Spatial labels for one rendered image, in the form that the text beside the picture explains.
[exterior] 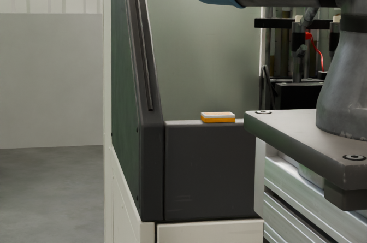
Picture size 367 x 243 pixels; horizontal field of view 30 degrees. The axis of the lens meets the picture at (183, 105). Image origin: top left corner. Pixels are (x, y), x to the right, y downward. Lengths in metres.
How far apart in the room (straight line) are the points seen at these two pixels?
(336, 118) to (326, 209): 0.09
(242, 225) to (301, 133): 0.58
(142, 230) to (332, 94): 0.59
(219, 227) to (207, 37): 0.61
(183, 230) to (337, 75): 0.59
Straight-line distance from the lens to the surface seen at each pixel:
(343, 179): 0.49
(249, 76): 1.66
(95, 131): 5.27
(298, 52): 1.37
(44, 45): 5.15
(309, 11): 1.30
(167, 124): 1.08
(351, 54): 0.59
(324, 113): 0.60
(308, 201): 0.66
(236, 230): 1.15
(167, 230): 1.12
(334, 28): 1.41
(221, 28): 1.63
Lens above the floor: 1.15
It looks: 9 degrees down
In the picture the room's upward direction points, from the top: 1 degrees clockwise
